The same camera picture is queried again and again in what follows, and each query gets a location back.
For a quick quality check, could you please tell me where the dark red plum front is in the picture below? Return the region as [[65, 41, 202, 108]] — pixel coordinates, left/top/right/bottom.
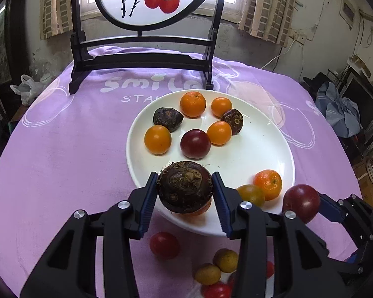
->
[[282, 184, 321, 224]]

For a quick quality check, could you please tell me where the dark red plum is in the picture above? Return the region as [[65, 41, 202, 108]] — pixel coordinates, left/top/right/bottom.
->
[[181, 129, 211, 159], [282, 184, 321, 224]]

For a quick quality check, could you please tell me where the red cherry tomato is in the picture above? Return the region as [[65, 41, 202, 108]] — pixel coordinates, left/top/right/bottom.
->
[[201, 282, 232, 298], [227, 272, 236, 289], [266, 261, 274, 278]]

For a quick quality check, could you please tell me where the small mandarin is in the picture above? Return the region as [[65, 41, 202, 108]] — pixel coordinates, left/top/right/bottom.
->
[[253, 170, 282, 201]]

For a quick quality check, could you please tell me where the tan longan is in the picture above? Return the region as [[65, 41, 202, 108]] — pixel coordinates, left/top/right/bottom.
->
[[213, 248, 238, 273], [194, 264, 222, 285]]

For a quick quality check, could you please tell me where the olive-orange tomato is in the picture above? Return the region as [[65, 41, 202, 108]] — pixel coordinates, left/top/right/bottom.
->
[[236, 184, 265, 207]]

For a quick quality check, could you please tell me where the tan longan front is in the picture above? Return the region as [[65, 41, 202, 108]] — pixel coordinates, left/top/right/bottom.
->
[[194, 264, 222, 285]]

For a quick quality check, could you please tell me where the red cherry tomato isolated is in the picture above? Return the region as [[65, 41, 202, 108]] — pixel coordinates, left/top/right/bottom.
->
[[149, 232, 181, 260]]

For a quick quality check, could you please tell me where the large mandarin orange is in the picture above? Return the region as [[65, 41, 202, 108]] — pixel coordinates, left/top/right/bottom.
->
[[174, 199, 211, 217], [180, 91, 206, 118]]

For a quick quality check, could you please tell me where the dark water chestnut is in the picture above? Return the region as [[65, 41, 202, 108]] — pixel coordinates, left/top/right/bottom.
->
[[157, 161, 213, 213], [153, 107, 184, 133], [221, 108, 243, 135]]

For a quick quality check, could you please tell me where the small orange fruit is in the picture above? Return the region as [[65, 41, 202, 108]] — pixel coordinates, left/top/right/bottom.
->
[[207, 120, 232, 146]]

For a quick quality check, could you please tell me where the small orange kumquat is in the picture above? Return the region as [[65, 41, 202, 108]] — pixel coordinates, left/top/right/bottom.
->
[[211, 97, 232, 118]]

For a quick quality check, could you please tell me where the yellow-orange round fruit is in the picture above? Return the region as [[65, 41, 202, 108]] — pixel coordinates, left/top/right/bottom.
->
[[144, 125, 172, 155]]

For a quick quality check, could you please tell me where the large mandarin orange front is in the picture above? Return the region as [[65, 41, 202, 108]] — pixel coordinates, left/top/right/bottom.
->
[[180, 91, 206, 118]]

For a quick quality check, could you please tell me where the dark water chestnut front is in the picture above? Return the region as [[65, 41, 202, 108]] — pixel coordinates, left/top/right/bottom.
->
[[153, 107, 184, 133]]

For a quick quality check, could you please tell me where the blue clothes pile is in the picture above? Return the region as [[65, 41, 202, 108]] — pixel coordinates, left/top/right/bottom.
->
[[315, 81, 362, 138]]

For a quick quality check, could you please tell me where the black monitor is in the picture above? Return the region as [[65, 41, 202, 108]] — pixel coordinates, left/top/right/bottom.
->
[[339, 67, 373, 139]]

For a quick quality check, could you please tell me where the white oval plate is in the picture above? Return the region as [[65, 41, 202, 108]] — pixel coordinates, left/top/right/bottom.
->
[[125, 89, 297, 237]]

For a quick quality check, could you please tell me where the white plastic bag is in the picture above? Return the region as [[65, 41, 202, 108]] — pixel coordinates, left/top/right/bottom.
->
[[10, 75, 47, 106]]

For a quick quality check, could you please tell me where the right beige curtain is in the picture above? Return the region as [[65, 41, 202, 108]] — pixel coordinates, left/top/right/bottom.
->
[[238, 0, 296, 47]]

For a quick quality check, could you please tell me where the beige curtain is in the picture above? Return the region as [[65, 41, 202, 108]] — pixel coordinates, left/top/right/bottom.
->
[[40, 0, 73, 40], [238, 0, 296, 47]]

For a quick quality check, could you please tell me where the dark wooden cabinet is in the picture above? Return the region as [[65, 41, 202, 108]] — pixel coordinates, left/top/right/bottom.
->
[[0, 0, 29, 91]]

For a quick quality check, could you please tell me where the left beige curtain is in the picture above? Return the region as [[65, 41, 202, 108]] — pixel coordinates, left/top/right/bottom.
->
[[40, 0, 73, 40]]

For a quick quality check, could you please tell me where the black framed painted screen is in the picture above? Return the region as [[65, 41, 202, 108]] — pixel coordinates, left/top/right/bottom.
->
[[68, 0, 224, 95]]

